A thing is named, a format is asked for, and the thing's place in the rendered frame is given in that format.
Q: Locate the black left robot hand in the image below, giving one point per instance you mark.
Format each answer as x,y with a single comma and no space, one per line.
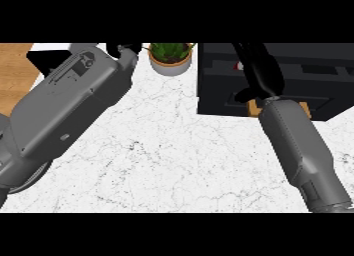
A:
128,46

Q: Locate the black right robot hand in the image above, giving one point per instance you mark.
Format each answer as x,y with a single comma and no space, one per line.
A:
262,73

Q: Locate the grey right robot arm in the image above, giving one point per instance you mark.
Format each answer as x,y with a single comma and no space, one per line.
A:
296,143

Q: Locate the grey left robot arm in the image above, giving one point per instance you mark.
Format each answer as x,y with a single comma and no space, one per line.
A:
63,103

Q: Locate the red and white can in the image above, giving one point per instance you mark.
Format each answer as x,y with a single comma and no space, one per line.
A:
238,66

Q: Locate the dark grey open drawer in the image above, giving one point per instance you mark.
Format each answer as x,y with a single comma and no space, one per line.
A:
323,83

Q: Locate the green potted plant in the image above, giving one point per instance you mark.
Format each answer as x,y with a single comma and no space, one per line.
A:
171,60

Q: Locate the brown wooden block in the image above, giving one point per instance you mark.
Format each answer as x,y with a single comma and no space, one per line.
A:
253,109

